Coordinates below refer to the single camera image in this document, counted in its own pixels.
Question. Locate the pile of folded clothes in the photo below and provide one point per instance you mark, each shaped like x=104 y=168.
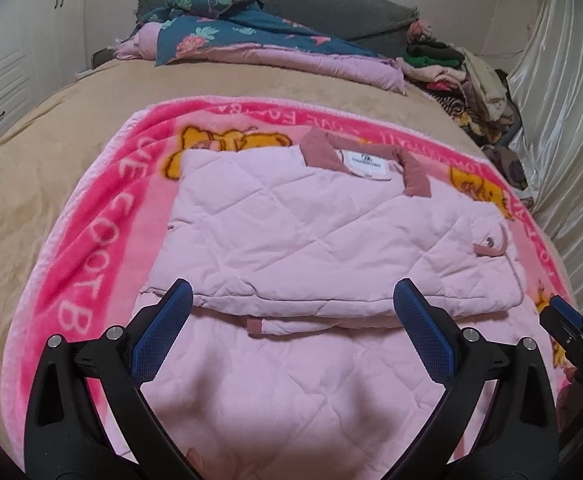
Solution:
x=476 y=85

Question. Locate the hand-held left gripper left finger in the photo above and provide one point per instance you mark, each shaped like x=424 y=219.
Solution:
x=164 y=332

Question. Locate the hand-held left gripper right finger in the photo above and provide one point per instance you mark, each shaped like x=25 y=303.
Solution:
x=421 y=335

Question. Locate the white wardrobe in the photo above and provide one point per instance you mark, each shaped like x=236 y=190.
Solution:
x=16 y=35

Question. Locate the pink quilted jacket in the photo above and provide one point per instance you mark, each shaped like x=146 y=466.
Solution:
x=321 y=220

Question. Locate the beige bed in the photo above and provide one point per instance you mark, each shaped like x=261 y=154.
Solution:
x=36 y=160

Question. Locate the grey headboard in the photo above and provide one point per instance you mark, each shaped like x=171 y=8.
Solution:
x=321 y=2

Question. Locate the white satin curtain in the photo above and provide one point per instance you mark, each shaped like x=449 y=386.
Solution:
x=566 y=110

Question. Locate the pink printed blanket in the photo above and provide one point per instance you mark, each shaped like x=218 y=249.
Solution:
x=106 y=240

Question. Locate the teal floral quilt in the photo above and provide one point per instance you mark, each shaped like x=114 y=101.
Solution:
x=231 y=27

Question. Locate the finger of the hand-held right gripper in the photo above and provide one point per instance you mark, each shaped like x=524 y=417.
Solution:
x=564 y=312

